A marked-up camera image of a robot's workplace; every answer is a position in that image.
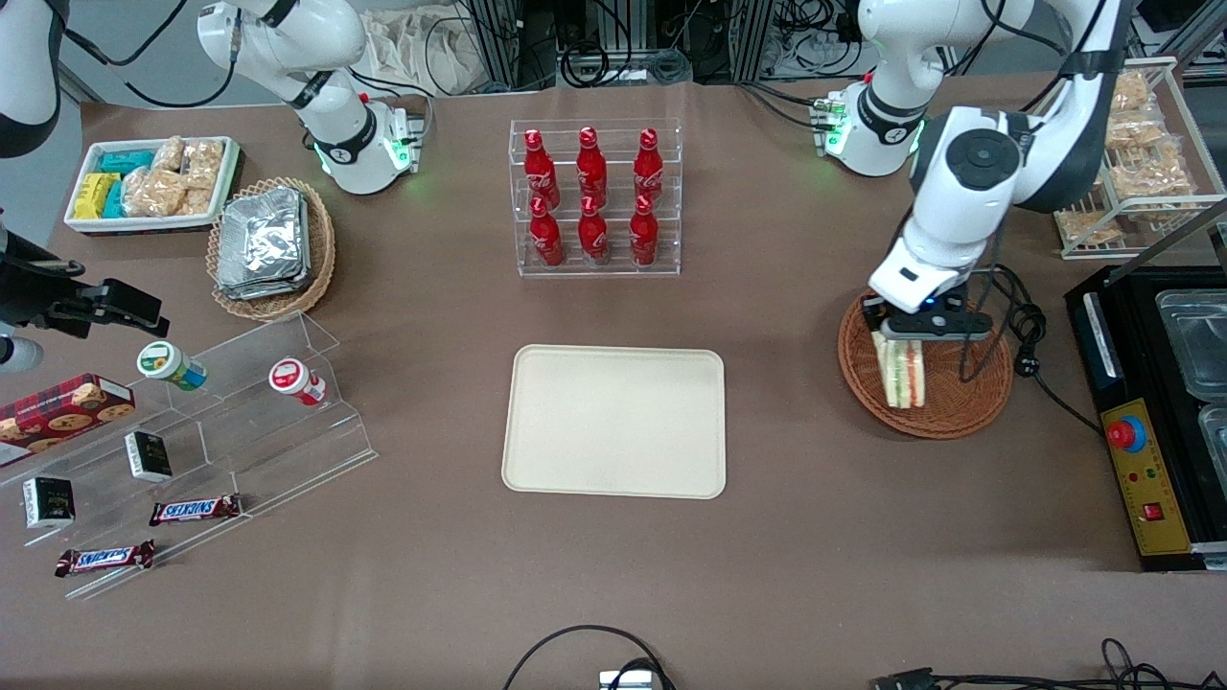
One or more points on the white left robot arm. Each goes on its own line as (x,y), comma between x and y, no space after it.
(944,244)

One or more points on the white rectangular bin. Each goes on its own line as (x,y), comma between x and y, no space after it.
(144,225)

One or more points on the small grey device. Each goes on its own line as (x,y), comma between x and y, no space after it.
(628,680)

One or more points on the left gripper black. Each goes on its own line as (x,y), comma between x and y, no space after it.
(873,314)

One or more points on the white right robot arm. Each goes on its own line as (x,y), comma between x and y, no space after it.
(288,38)

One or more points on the yellow snack pack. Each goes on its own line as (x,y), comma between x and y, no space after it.
(91,195)

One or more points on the red lid white cup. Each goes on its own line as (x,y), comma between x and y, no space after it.
(295,379)

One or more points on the Snickers chocolate bar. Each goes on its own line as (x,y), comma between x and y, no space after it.
(105,558)
(195,510)

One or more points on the clear acrylic bottle rack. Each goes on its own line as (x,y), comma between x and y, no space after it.
(613,270)

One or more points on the cream rectangular tray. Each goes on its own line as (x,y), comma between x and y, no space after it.
(594,422)

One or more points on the black sealing machine yellow panel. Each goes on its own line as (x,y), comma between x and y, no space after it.
(1150,479)

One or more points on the round brown wicker basket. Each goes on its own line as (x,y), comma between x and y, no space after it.
(959,412)

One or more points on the oval tan wicker basket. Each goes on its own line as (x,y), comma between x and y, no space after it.
(321,249)

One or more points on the bagged beige snack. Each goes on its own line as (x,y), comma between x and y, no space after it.
(1133,93)
(1088,227)
(1150,177)
(1141,129)

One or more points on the red cola bottle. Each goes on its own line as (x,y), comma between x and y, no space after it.
(643,238)
(649,165)
(591,163)
(539,168)
(546,240)
(592,238)

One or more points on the clear acrylic stepped stand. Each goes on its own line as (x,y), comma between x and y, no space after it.
(249,450)

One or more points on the clear plastic food container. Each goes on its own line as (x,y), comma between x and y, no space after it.
(1215,446)
(1193,340)

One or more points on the aluminium frame post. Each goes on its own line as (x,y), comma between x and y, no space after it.
(752,38)
(503,38)

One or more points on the bagged rice cracker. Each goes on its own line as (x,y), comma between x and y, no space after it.
(153,192)
(196,201)
(203,163)
(168,153)

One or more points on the teal snack pack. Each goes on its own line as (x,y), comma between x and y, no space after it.
(125,160)
(113,201)

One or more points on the red cookie box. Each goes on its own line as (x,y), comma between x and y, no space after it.
(62,410)

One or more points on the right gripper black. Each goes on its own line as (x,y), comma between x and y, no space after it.
(29,286)

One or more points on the small black box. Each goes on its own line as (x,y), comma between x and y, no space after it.
(48,502)
(149,456)

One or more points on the silver foil container stack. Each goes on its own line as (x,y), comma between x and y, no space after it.
(264,244)

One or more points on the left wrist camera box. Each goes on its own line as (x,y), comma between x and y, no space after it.
(944,326)

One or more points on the white cloth bag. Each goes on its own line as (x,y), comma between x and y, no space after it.
(422,48)

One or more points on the triangle sandwich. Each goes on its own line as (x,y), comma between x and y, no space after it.
(901,374)

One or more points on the green lid white cup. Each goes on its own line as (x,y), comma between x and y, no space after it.
(173,364)

